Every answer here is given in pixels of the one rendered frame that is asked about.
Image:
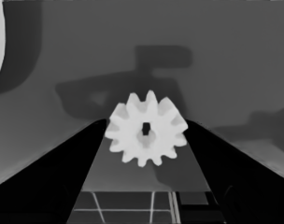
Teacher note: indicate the white toothed gear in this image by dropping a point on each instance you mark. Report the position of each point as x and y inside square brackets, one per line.
[162, 130]

